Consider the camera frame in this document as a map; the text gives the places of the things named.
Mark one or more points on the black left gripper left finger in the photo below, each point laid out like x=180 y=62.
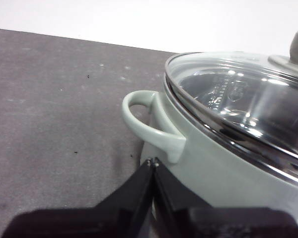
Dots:
x=101 y=223

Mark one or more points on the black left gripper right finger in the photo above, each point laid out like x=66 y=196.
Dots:
x=201 y=223

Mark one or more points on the glass lid with green knob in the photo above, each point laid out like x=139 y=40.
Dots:
x=263 y=99

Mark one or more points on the pale green electric steamer pot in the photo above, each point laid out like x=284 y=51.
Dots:
x=213 y=163

